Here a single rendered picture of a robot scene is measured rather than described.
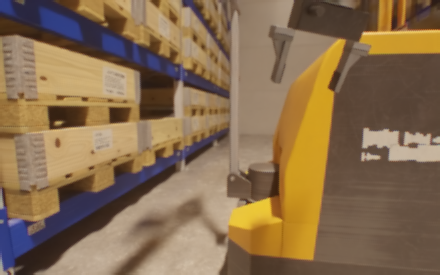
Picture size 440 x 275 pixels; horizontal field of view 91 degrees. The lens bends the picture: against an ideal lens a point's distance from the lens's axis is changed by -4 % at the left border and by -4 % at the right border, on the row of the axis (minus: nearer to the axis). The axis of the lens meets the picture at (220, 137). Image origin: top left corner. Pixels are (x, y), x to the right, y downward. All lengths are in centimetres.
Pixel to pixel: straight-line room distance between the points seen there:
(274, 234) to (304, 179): 18
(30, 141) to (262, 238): 87
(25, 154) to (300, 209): 96
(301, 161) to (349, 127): 15
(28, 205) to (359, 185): 113
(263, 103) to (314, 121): 593
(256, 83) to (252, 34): 134
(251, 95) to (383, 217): 600
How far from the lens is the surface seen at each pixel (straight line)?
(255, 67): 666
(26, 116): 106
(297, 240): 74
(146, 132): 176
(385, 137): 70
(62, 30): 133
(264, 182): 99
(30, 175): 108
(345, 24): 50
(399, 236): 80
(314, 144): 65
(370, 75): 69
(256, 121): 656
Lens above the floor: 70
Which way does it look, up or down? 7 degrees down
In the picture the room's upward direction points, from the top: straight up
